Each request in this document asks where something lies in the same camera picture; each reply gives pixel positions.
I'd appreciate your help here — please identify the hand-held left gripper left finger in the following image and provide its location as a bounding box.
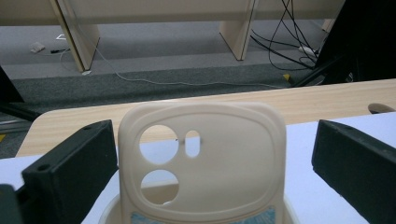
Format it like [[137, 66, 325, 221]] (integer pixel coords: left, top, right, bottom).
[[21, 119, 120, 224]]

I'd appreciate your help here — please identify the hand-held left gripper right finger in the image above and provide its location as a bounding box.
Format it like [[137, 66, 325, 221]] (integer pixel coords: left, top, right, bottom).
[[311, 119, 396, 224]]

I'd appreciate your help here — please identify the white paper table sheet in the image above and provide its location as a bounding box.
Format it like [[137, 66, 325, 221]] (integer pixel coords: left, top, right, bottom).
[[0, 111, 396, 224]]

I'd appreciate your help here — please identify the black tripod stand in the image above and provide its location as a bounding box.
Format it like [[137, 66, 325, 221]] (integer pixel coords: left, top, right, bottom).
[[291, 54, 347, 89], [0, 102, 43, 123]]

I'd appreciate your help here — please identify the white power strip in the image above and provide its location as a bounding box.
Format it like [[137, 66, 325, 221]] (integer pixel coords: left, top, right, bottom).
[[298, 45, 319, 56]]

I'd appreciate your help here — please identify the small white floor object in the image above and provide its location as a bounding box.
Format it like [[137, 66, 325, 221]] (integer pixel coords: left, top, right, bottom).
[[29, 41, 47, 54]]

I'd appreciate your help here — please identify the thin white floor cable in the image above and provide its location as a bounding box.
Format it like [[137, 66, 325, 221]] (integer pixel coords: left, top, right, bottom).
[[59, 18, 283, 91]]

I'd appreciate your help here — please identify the bundle of black cables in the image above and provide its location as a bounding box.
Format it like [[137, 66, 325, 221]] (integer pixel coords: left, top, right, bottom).
[[249, 0, 322, 72]]

